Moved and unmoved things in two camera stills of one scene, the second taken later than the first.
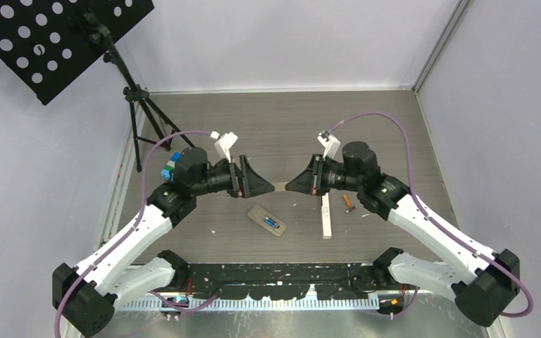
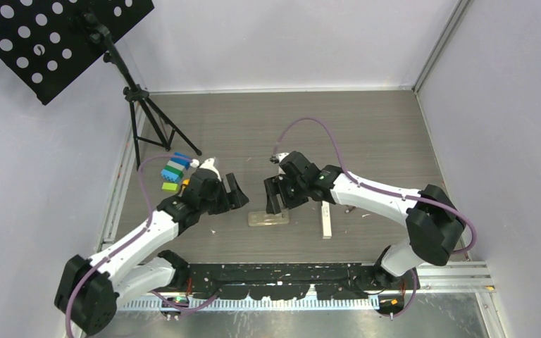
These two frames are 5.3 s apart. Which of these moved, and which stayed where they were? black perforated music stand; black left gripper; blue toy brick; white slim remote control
Moved: black left gripper
Stayed: white slim remote control; black perforated music stand; blue toy brick
